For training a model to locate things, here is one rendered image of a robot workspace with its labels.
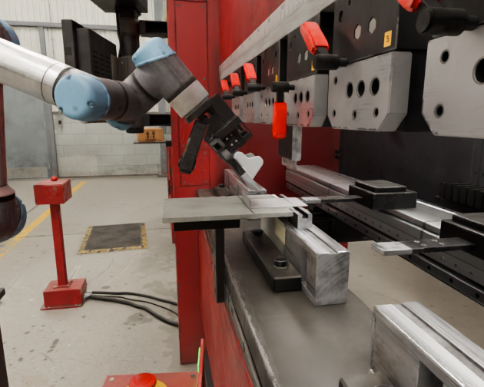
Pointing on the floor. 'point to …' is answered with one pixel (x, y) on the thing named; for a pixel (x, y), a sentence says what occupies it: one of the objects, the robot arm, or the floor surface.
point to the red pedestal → (45, 191)
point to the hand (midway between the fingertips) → (250, 185)
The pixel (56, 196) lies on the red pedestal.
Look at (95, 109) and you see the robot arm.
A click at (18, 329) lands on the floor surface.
